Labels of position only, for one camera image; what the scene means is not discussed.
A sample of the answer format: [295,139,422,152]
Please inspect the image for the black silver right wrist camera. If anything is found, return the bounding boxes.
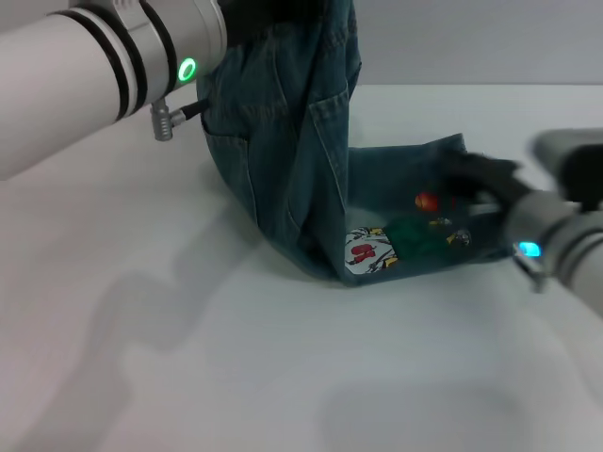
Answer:
[526,128,603,214]

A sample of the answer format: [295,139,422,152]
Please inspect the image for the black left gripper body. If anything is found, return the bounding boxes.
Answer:
[220,0,332,47]

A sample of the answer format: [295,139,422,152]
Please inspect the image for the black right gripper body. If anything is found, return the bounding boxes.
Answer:
[442,150,532,216]

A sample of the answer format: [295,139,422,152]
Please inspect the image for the blue denim shorts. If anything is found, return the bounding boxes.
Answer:
[196,0,519,289]

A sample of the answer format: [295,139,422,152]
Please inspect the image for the black cable with silver connector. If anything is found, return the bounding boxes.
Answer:
[149,97,209,142]

